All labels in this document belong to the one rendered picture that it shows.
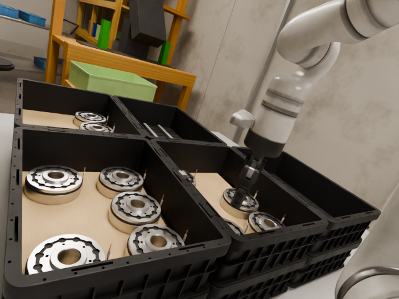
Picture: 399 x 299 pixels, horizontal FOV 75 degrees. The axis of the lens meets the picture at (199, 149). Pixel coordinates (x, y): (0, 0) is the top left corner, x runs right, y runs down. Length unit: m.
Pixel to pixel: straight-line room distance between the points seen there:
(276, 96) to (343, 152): 1.91
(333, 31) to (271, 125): 0.17
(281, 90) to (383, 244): 0.27
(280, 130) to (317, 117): 1.98
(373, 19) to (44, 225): 0.59
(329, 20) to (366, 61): 1.98
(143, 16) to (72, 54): 0.88
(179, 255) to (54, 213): 0.28
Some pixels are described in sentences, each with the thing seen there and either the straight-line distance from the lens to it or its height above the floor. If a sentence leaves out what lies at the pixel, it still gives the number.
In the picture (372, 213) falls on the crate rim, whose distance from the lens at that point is 0.89.
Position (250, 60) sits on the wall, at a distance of 3.00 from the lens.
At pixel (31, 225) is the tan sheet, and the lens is 0.55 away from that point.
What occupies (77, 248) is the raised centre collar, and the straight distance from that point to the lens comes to 0.45.
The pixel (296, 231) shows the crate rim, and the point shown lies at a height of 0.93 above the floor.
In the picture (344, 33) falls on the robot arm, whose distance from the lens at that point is 0.44.
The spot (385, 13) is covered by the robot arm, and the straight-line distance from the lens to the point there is 0.42.
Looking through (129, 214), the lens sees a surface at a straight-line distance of 0.54.
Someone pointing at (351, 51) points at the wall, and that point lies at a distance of 2.48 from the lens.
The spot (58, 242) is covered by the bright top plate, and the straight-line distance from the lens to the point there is 0.47.
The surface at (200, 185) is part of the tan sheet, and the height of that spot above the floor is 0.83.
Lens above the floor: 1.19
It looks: 20 degrees down
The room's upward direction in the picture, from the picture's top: 19 degrees clockwise
